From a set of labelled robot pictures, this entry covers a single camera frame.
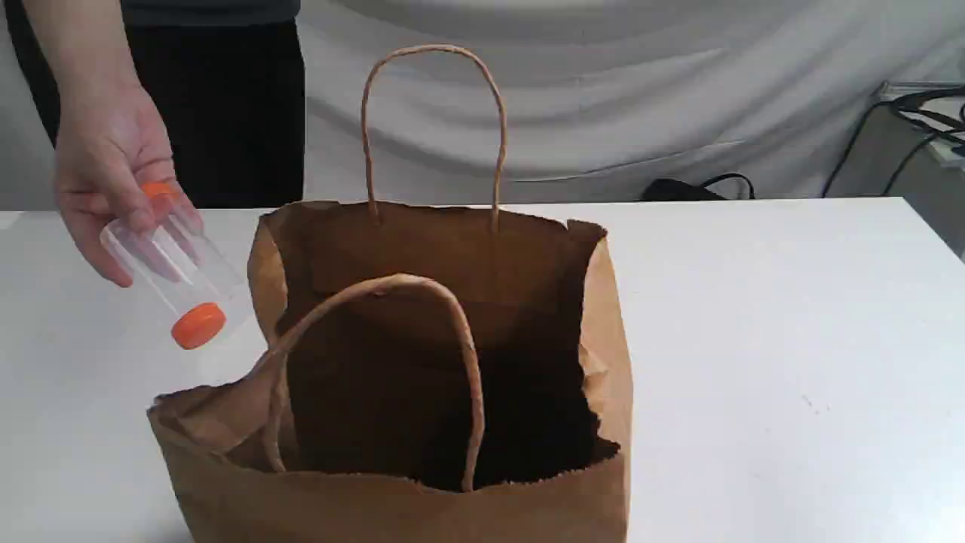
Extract person's hand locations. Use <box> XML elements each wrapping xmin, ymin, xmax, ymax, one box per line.
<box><xmin>53</xmin><ymin>83</ymin><xmax>196</xmax><ymax>288</ymax></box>

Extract brown paper bag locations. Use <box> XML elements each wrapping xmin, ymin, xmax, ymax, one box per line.
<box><xmin>147</xmin><ymin>44</ymin><xmax>633</xmax><ymax>542</ymax></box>

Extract black cable behind table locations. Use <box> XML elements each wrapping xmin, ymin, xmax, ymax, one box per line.
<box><xmin>641</xmin><ymin>173</ymin><xmax>756</xmax><ymax>202</ymax></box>

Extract person's bare forearm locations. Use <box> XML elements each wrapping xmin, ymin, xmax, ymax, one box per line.
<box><xmin>23</xmin><ymin>1</ymin><xmax>142</xmax><ymax>110</ymax></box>

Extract black cables on side stand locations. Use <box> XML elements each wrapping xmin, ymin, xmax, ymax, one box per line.
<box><xmin>822</xmin><ymin>87</ymin><xmax>965</xmax><ymax>198</ymax></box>

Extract person's dark clothed torso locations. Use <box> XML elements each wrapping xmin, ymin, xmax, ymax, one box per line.
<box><xmin>4</xmin><ymin>1</ymin><xmax>305</xmax><ymax>209</ymax></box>

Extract clear tube with orange caps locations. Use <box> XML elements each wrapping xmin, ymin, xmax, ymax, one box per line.
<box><xmin>100</xmin><ymin>182</ymin><xmax>250</xmax><ymax>350</ymax></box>

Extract grey side cabinet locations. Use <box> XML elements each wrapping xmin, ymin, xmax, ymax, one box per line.
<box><xmin>821</xmin><ymin>82</ymin><xmax>964</xmax><ymax>257</ymax></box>

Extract white draped backdrop cloth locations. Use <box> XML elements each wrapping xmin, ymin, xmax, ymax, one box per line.
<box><xmin>2</xmin><ymin>1</ymin><xmax>963</xmax><ymax>210</ymax></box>

